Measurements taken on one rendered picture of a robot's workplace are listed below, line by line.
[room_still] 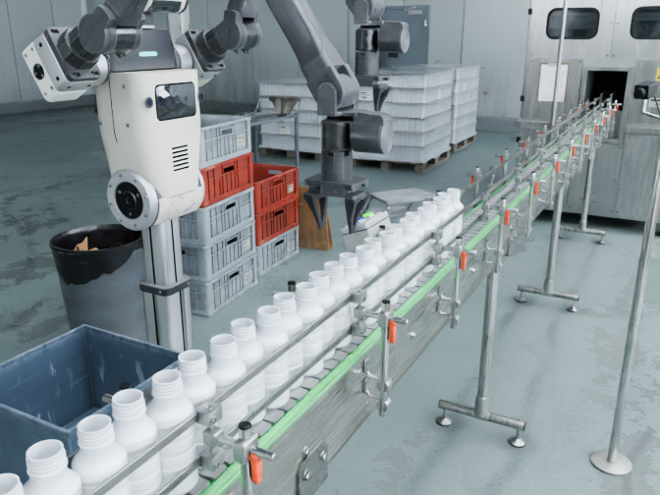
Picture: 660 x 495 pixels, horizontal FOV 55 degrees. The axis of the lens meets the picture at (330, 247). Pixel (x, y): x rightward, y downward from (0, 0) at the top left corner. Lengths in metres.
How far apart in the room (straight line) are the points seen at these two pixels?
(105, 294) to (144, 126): 1.73
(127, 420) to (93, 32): 0.85
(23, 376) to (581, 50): 5.01
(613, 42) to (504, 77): 5.94
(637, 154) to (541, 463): 3.54
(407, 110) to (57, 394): 6.66
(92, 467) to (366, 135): 0.66
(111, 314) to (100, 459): 2.50
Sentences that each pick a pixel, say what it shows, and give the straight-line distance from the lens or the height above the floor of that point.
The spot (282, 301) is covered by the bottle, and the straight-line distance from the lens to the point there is 1.05.
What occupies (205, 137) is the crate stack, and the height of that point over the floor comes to 1.05.
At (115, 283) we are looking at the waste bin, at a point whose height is 0.46.
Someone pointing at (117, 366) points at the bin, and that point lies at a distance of 1.54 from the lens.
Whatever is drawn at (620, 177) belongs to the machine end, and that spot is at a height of 0.47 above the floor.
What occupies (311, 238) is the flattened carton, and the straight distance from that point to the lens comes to 4.92.
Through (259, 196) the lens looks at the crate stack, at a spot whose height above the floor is 0.56.
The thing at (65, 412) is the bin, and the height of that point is 0.76.
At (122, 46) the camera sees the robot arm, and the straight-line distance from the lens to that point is 1.43.
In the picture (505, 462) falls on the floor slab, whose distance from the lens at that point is 2.70.
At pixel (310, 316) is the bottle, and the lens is 1.10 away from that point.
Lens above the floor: 1.58
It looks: 18 degrees down
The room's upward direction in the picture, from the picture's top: straight up
